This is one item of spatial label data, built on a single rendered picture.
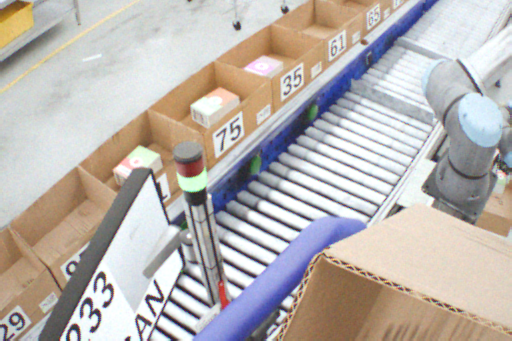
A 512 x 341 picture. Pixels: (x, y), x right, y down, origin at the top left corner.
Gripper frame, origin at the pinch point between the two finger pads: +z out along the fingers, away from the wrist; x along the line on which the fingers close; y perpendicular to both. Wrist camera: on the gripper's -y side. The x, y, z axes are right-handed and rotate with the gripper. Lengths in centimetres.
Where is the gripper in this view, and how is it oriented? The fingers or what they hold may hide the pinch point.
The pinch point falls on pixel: (500, 178)
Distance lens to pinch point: 208.9
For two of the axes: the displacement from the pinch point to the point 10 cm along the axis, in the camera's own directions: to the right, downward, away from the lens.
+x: 9.0, 2.3, -3.7
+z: 0.7, 7.7, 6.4
